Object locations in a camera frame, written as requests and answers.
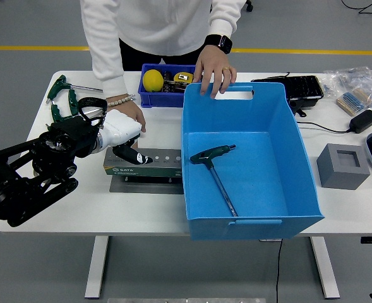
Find yellow lemon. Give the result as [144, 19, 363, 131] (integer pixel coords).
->
[142, 69, 165, 93]

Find small dark blue bin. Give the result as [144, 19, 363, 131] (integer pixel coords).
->
[138, 63, 202, 109]

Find large light blue plastic box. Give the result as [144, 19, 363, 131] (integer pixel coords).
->
[181, 81, 326, 241]

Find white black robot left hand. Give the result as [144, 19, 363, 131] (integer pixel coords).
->
[97, 109, 154, 166]

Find black hanging cable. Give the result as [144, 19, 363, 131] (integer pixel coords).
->
[275, 240, 284, 303]

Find person's left hand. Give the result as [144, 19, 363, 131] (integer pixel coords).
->
[192, 44, 237, 99]

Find blue resistor tape strip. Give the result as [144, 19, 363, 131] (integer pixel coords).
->
[336, 88, 372, 116]

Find clear plastic parts bags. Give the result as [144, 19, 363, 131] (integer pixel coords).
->
[323, 66, 372, 111]

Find thin black adapter cable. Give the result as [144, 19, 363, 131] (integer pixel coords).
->
[297, 121, 352, 133]

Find person's right hand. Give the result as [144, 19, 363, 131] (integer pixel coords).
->
[108, 100, 147, 134]

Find beaded bracelet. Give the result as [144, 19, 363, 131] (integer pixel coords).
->
[106, 95, 136, 107]

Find black plastic case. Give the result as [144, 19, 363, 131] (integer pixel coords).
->
[251, 74, 325, 110]

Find black wristwatch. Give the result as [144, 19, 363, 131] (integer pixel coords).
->
[203, 33, 234, 54]

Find large green T-handle hex wrench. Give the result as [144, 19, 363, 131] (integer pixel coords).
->
[189, 144, 239, 218]

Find person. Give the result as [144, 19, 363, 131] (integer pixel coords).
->
[80, 0, 248, 99]

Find white table leg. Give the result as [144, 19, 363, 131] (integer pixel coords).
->
[84, 235, 110, 299]
[310, 235, 340, 299]

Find grey foam cube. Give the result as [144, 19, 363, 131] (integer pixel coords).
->
[316, 143, 371, 190]

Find green metal hex key stand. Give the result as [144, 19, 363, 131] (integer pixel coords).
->
[103, 147, 185, 195]

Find yellow tape measure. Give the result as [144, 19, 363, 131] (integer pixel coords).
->
[172, 71, 195, 85]

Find black power adapter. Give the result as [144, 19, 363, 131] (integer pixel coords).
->
[349, 109, 372, 134]

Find black strap buckle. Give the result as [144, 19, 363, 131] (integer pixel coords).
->
[291, 99, 308, 118]

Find black floor cable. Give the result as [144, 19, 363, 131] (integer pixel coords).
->
[342, 0, 372, 21]

